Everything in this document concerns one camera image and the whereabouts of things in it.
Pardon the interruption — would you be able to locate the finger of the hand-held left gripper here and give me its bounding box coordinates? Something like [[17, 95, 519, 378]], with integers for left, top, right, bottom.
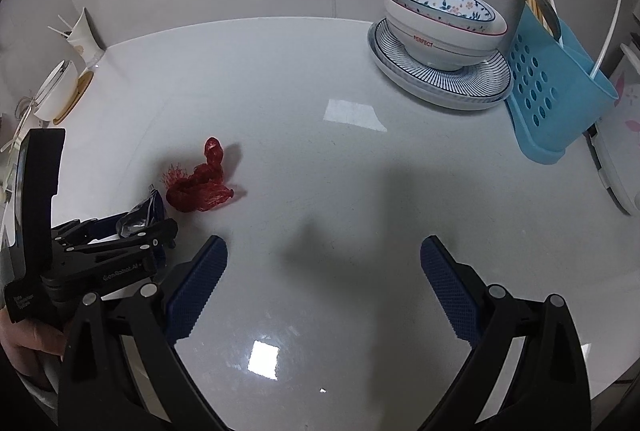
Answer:
[[52, 212, 128, 249], [65, 218, 179, 264]]

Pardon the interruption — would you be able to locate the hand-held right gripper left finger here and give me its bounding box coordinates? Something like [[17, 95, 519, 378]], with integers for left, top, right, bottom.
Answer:
[[57, 235, 228, 431]]

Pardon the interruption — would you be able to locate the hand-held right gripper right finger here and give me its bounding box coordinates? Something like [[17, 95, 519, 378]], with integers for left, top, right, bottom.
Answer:
[[420, 235, 592, 431]]

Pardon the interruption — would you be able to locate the blue snack wrapper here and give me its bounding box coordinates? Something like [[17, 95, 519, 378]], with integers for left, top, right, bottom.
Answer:
[[116, 188, 168, 237]]

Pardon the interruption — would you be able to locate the red mesh net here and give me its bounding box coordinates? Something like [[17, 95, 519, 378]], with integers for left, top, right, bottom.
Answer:
[[162, 137, 235, 212]]

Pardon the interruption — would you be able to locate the person's left hand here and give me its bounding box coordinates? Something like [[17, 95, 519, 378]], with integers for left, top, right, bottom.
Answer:
[[0, 308, 68, 394]]

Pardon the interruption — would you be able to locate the white bowl dark rim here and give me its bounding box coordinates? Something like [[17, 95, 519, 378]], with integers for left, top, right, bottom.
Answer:
[[32, 60, 81, 121]]

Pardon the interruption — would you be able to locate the wooden coaster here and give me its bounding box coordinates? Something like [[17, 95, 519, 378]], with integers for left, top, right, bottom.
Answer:
[[52, 70, 96, 126]]

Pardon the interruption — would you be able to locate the tall white ceramic cup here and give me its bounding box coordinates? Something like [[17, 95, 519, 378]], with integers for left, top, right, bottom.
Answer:
[[66, 8, 99, 62]]

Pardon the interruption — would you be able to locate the white plate blue rim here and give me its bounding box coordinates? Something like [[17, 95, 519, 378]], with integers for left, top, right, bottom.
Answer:
[[368, 28, 514, 113]]

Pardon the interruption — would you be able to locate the blue plastic utensil holder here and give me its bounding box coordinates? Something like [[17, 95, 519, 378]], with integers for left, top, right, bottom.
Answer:
[[504, 4, 619, 165]]

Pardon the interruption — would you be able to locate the white floral rice cooker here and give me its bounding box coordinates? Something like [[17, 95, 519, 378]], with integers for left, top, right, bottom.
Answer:
[[585, 42, 640, 216]]

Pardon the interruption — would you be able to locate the white bowl red line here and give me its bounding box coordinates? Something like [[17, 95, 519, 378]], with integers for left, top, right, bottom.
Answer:
[[384, 0, 508, 72]]

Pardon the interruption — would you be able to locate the metal spoon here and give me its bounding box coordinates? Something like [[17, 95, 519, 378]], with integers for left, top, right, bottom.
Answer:
[[525, 0, 565, 49]]

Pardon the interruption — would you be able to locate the white plastic stick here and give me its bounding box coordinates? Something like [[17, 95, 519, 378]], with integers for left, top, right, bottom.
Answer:
[[590, 0, 622, 79]]

